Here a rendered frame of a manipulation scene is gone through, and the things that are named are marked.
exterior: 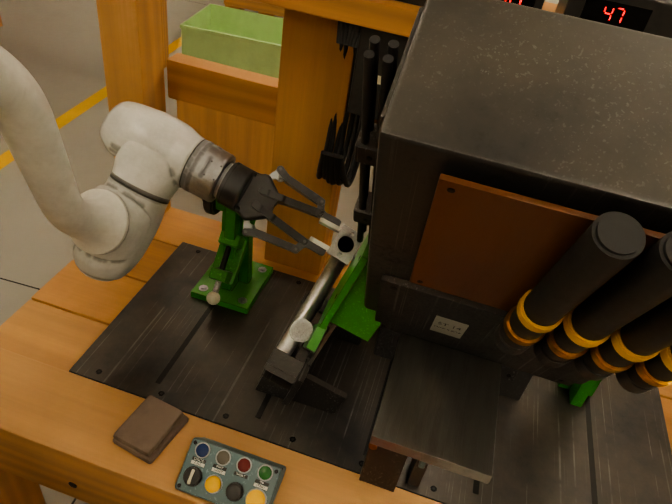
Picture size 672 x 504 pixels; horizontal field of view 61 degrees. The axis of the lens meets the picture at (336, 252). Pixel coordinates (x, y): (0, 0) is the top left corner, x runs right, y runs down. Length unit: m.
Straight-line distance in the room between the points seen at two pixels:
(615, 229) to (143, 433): 0.79
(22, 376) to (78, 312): 0.19
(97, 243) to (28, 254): 1.95
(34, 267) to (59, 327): 1.55
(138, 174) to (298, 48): 0.38
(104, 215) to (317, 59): 0.48
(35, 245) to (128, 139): 2.00
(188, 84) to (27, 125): 0.68
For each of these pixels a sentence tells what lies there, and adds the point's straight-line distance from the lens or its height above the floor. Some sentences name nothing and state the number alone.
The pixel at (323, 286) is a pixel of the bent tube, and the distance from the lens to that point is 1.05.
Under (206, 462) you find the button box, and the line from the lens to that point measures 0.96.
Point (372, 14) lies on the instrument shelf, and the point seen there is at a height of 1.52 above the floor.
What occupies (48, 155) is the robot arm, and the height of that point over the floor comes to 1.39.
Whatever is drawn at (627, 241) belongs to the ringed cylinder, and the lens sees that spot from 0.46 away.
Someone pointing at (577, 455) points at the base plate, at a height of 0.90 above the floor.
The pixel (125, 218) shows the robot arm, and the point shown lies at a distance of 0.93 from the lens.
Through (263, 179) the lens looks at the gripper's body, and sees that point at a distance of 0.95.
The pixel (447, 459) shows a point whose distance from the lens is 0.79.
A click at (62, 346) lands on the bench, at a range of 1.23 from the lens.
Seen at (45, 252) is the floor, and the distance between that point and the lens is 2.87.
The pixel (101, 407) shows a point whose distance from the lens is 1.09.
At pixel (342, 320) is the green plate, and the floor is 1.13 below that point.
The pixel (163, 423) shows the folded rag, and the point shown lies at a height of 0.93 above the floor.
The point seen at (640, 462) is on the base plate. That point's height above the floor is 0.90.
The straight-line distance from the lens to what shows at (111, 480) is 1.05.
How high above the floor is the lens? 1.77
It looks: 38 degrees down
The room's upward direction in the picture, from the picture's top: 10 degrees clockwise
